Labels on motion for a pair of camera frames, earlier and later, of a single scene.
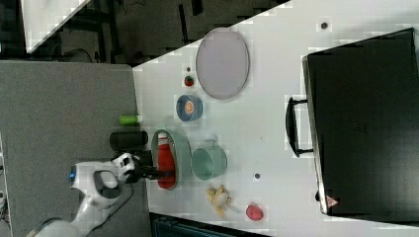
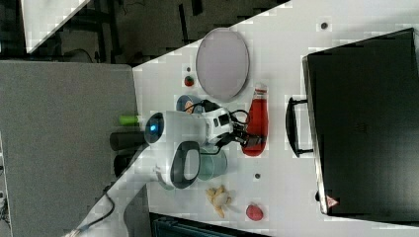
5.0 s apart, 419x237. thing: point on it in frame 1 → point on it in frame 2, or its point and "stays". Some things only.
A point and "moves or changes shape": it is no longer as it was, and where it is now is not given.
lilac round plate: x=222 y=62 stays
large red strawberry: x=254 y=212 stays
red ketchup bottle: x=166 y=161 moves or changes shape
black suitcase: x=361 y=120 stays
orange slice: x=189 y=107 stays
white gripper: x=123 y=164 → x=218 y=122
